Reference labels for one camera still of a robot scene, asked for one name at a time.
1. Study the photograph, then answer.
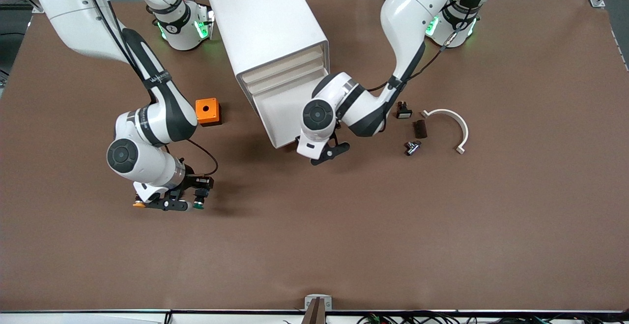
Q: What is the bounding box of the white curved plastic bracket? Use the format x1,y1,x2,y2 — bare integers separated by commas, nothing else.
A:
421,109,469,155

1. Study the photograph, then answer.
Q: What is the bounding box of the grey metal mount bracket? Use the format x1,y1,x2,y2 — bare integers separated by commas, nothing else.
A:
304,294,333,312

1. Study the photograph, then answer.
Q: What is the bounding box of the white table edge rail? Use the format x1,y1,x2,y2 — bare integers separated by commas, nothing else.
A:
0,309,629,324

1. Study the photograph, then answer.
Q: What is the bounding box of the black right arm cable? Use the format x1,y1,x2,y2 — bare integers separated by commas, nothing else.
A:
79,0,219,179

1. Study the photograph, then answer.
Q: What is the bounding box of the orange button enclosure box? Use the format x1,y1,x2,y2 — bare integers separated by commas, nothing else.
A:
195,98,222,127

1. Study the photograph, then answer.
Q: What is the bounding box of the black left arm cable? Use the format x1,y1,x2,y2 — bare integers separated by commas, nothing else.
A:
366,0,485,93

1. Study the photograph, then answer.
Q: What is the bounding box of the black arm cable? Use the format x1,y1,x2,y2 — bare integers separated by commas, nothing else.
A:
79,0,219,179
366,0,485,93

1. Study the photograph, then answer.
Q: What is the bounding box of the black cable bundle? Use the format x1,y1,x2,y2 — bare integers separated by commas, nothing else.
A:
283,312,629,324

